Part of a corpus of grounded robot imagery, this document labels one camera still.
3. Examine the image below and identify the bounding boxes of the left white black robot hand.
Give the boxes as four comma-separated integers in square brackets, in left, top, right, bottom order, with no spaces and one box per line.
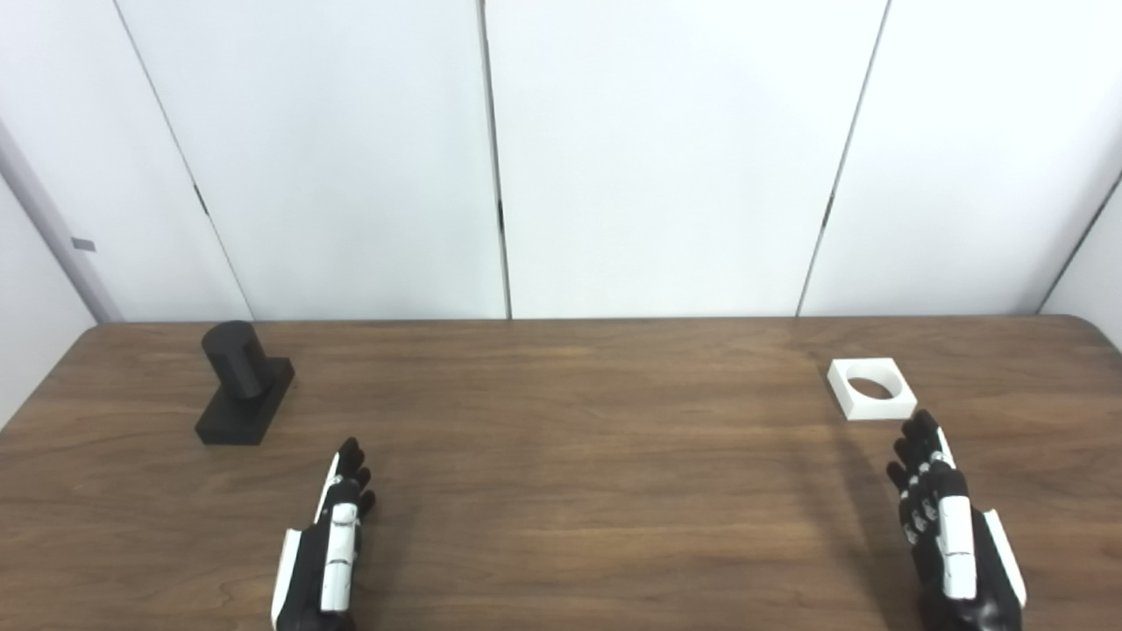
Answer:
[271,436,378,631]

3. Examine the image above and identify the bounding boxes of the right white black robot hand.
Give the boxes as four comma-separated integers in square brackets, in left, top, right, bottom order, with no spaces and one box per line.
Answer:
[885,409,1028,631]

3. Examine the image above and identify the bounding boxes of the white square piece with hole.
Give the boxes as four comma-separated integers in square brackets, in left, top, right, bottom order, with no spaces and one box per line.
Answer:
[827,357,919,422]

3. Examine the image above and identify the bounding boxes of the black peg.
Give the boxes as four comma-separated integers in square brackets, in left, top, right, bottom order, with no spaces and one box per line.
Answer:
[195,321,296,446]

